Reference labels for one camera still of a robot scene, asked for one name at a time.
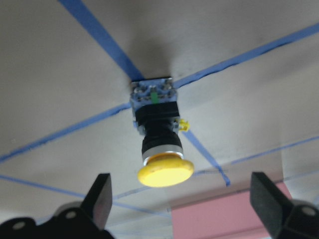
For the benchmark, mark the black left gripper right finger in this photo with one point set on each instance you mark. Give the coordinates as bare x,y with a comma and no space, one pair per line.
269,203

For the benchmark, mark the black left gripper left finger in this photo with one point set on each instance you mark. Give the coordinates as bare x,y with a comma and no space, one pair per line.
98,202

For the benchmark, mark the pink plastic bin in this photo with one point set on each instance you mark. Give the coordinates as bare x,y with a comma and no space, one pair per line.
217,214

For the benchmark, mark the yellow push button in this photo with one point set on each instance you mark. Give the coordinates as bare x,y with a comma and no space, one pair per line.
156,117

